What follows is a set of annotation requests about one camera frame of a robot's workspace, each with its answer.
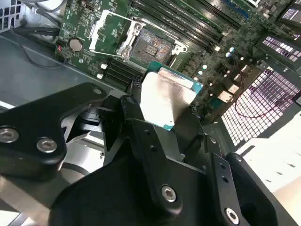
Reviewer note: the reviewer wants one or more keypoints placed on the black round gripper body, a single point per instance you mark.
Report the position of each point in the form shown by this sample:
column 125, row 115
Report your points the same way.
column 105, row 200

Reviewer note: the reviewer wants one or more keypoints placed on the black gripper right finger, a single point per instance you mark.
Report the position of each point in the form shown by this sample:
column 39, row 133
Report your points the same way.
column 223, row 188

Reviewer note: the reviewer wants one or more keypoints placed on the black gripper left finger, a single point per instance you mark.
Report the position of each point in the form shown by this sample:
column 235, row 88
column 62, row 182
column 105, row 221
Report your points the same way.
column 28, row 131

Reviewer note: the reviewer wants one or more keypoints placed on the silver green CPU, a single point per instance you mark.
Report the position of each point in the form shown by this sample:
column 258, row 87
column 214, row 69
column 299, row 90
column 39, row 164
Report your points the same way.
column 164, row 99

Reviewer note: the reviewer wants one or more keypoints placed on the metal CPU socket cover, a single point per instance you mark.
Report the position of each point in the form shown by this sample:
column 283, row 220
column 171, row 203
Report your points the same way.
column 98, row 33

